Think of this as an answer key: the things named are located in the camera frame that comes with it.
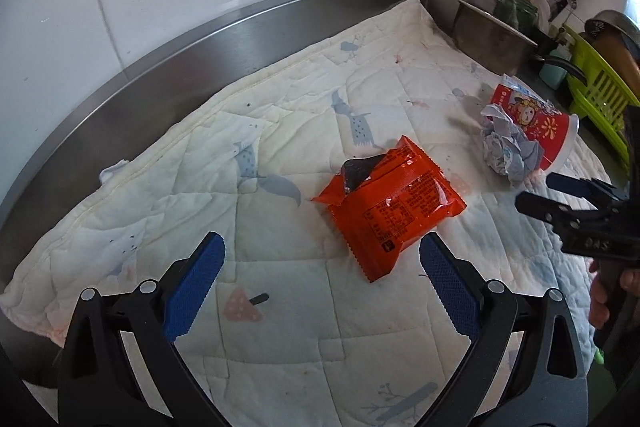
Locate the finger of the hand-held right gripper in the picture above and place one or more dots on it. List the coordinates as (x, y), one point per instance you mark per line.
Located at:
(540, 204)
(565, 183)

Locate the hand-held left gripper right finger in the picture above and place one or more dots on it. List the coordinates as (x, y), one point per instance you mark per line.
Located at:
(447, 287)

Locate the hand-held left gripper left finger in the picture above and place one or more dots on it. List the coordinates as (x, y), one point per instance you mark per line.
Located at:
(197, 287)

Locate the red instant noodle cup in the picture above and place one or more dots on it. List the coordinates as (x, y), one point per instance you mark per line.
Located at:
(542, 127)

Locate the paper wrapper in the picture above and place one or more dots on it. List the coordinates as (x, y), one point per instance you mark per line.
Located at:
(505, 152)

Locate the orange snack packet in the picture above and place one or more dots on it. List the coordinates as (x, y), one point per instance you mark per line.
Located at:
(400, 207)

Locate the person's right hand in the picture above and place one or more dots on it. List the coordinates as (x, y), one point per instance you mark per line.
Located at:
(597, 302)

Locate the green dish rack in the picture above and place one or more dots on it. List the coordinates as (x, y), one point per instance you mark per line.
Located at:
(600, 92)

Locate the teal cup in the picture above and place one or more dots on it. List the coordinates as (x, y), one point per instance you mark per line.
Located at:
(554, 72)

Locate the white quilted mat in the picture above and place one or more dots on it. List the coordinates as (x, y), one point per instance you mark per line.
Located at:
(250, 157)

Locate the white spatula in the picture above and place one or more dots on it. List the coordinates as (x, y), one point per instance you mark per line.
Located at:
(540, 9)

